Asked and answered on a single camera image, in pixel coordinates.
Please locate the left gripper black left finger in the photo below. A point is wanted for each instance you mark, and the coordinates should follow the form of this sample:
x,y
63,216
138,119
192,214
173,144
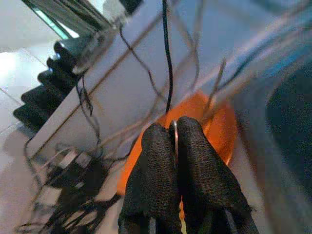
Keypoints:
x,y
153,185

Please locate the orange bowl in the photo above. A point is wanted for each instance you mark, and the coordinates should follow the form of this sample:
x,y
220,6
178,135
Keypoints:
x,y
214,131

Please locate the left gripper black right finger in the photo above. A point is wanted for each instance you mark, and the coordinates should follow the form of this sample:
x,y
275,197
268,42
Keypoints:
x,y
207,190

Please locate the stainless steel sink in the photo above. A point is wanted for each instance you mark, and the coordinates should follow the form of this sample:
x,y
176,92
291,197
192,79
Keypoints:
x,y
290,126

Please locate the black labelled power adapter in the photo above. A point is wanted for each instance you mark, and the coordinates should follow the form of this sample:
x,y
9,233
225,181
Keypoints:
x,y
92,175

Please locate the orange plate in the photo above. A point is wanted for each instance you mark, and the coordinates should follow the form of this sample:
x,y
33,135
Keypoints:
x,y
129,170

